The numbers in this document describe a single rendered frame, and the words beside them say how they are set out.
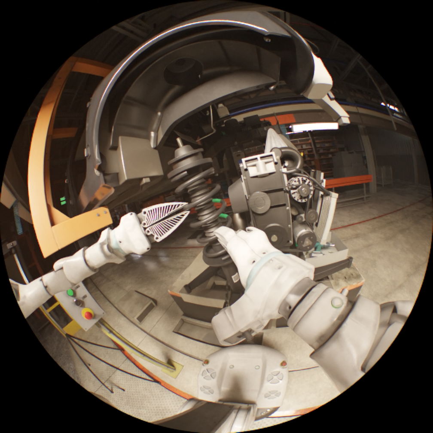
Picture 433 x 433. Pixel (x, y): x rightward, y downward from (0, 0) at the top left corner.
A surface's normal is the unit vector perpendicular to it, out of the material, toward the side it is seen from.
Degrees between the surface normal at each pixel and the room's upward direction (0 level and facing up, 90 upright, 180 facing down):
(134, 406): 0
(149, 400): 0
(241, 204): 90
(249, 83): 90
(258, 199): 90
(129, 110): 132
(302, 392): 0
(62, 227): 90
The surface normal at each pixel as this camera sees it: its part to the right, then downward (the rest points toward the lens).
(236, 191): -0.64, 0.35
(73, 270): 0.55, -0.06
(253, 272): -0.77, -0.37
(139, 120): 0.89, 0.42
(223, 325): -0.47, -0.82
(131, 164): 0.90, -0.16
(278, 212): -0.33, 0.31
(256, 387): -0.26, -0.94
